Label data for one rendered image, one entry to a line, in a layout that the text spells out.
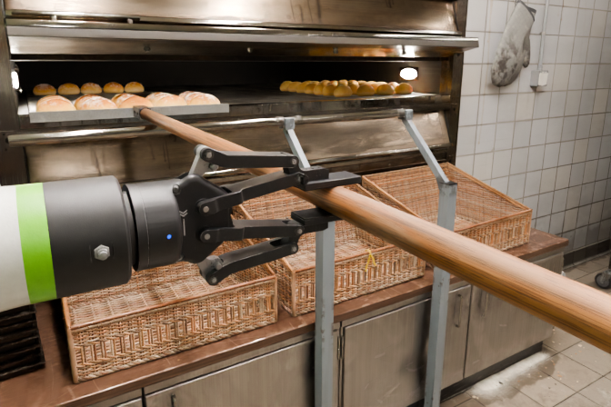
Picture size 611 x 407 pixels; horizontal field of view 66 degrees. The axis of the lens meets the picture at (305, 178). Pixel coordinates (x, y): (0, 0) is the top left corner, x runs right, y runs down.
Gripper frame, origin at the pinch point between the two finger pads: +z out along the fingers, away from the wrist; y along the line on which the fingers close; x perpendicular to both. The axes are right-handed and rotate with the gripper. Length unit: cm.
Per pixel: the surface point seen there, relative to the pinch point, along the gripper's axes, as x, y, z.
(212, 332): -72, 58, 10
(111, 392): -66, 63, -17
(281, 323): -70, 61, 31
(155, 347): -72, 58, -5
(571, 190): -123, 63, 267
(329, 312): -61, 56, 42
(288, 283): -75, 51, 36
